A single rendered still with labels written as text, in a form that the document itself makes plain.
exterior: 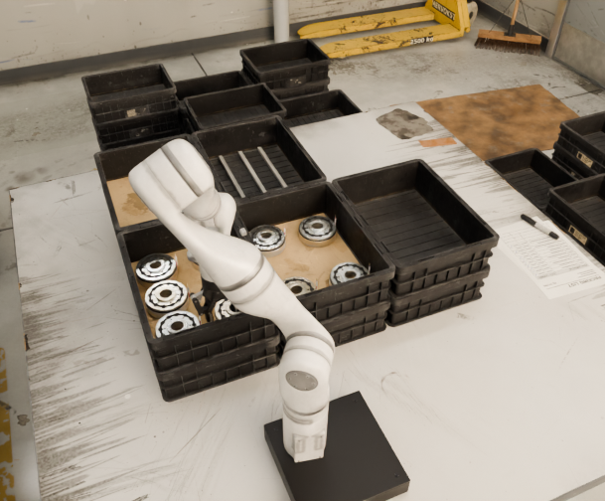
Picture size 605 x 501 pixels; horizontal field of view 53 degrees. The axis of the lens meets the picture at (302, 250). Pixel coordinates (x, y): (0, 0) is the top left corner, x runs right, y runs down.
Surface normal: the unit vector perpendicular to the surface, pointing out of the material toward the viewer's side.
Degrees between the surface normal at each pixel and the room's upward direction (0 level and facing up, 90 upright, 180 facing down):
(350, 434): 1
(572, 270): 0
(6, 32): 90
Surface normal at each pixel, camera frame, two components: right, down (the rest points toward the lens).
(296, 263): 0.00, -0.74
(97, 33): 0.39, 0.62
